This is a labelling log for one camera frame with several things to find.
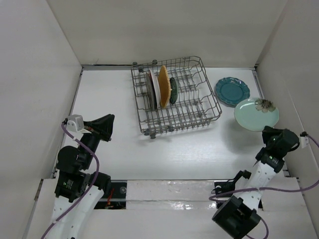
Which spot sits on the light green flower plate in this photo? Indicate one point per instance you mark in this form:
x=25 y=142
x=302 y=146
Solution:
x=255 y=113

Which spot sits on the red and teal floral plate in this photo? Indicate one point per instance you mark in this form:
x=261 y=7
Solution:
x=156 y=87

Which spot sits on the small blue patterned plate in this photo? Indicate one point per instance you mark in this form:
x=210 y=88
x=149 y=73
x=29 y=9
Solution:
x=174 y=90

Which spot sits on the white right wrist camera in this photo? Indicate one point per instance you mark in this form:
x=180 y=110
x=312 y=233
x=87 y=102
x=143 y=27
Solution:
x=304 y=139

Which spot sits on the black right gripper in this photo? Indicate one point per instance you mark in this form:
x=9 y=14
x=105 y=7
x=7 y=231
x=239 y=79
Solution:
x=267 y=130

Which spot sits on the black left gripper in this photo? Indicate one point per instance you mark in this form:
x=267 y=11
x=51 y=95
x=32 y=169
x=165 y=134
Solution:
x=103 y=125

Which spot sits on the woven bamboo tray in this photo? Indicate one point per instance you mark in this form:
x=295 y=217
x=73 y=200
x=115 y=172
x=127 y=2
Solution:
x=164 y=85

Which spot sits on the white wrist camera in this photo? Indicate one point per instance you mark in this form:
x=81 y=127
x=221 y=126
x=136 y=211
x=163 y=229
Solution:
x=304 y=139
x=74 y=123

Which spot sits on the dark teal scalloped plate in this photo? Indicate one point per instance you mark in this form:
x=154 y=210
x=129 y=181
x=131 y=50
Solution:
x=231 y=91

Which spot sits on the grey reindeer plate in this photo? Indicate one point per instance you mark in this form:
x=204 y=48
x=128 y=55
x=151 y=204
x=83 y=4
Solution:
x=150 y=92

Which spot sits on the grey wire dish rack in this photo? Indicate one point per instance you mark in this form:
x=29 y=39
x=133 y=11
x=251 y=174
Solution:
x=196 y=106

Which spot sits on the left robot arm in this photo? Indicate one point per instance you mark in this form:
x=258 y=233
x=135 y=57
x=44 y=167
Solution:
x=80 y=184

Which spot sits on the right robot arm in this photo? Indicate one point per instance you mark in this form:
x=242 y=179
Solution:
x=238 y=215

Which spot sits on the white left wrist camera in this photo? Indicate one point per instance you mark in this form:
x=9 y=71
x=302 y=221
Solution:
x=74 y=123

